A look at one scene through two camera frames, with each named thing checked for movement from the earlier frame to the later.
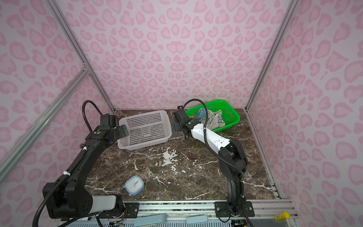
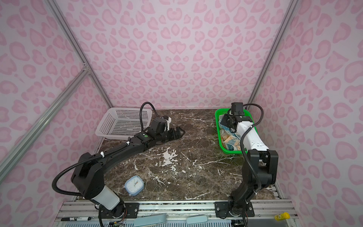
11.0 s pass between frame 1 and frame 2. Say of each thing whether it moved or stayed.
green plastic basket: moved
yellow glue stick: stayed
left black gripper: moved
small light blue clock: stayed
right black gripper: moved
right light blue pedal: stayed
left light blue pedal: stayed
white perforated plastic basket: moved
